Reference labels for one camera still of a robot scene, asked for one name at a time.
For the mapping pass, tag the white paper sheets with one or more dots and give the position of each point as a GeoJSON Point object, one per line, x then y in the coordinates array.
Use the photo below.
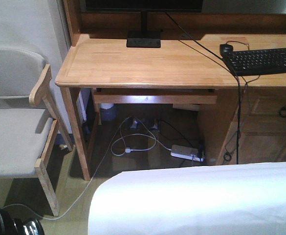
{"type": "Point", "coordinates": [246, 199]}

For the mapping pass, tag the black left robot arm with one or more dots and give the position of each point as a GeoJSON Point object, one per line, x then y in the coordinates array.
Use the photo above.
{"type": "Point", "coordinates": [15, 226]}

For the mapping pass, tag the wooden desk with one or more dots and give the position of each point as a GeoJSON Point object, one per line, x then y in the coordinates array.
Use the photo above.
{"type": "Point", "coordinates": [178, 72]}

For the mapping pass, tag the white power strip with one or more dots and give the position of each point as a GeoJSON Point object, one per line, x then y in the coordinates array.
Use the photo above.
{"type": "Point", "coordinates": [187, 153]}

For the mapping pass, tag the black computer monitor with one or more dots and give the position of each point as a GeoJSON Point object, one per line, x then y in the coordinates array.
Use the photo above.
{"type": "Point", "coordinates": [144, 37]}

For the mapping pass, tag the black computer mouse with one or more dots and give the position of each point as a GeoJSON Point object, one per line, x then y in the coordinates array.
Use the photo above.
{"type": "Point", "coordinates": [225, 48]}

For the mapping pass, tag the black computer keyboard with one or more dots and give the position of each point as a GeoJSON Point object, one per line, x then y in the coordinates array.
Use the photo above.
{"type": "Point", "coordinates": [256, 62]}

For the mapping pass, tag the wooden chair grey cushions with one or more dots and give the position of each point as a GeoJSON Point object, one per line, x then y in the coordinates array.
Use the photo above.
{"type": "Point", "coordinates": [29, 119]}

